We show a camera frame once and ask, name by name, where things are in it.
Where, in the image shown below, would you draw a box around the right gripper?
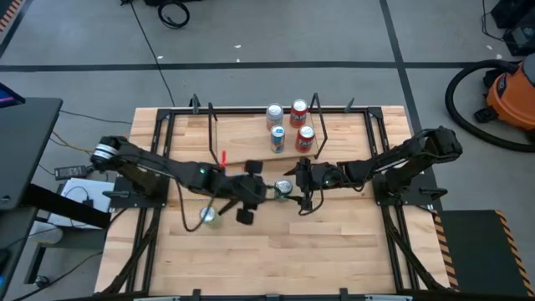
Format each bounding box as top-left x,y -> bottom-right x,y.
283,157 -> 327,217

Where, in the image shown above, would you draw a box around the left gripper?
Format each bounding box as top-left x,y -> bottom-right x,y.
227,160 -> 278,226

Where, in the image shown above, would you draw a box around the green soda can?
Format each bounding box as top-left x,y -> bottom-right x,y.
273,177 -> 295,202

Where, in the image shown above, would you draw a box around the orange Fanta soda can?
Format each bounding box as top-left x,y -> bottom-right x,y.
295,124 -> 317,154
289,98 -> 309,129

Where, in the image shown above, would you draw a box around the blue silver slim can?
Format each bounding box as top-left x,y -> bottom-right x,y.
269,124 -> 288,154

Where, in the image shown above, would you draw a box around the pale green beverage can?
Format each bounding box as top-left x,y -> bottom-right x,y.
198,205 -> 224,230

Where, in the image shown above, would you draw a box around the silver pink beverage can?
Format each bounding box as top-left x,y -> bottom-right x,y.
266,102 -> 284,132

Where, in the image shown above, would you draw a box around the wooden shelf with black legs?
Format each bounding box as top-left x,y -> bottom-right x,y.
207,92 -> 330,170

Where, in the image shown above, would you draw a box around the white strip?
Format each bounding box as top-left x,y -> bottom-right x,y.
132,294 -> 181,301
365,294 -> 414,301

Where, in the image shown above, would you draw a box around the orange shop vacuum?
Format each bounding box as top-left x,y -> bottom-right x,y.
444,59 -> 535,153
474,53 -> 535,131

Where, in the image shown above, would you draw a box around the black mat with hazard stripes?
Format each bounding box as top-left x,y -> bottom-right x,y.
432,208 -> 535,298

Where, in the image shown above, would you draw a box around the black power adapter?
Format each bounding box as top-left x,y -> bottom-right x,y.
53,165 -> 88,181

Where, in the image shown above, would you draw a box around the black desk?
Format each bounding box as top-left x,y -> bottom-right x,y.
0,97 -> 113,293

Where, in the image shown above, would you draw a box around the black equipment cases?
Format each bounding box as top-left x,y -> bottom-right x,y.
480,0 -> 535,58

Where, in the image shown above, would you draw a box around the dark monitor screen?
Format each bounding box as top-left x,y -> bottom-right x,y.
0,82 -> 26,109

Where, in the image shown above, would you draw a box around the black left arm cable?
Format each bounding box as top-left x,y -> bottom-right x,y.
176,179 -> 217,233

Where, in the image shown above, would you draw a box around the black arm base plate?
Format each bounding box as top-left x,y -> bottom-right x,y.
371,173 -> 445,207
110,175 -> 171,209

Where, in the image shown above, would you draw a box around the long black floor cable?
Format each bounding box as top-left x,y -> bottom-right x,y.
120,0 -> 176,108

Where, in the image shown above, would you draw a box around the thin black floor cable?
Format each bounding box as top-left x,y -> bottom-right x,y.
60,110 -> 133,125

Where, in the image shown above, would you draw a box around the coiled black cable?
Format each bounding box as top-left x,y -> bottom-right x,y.
156,0 -> 191,30

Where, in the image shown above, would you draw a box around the yellow cable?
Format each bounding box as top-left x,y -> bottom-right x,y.
49,131 -> 118,158

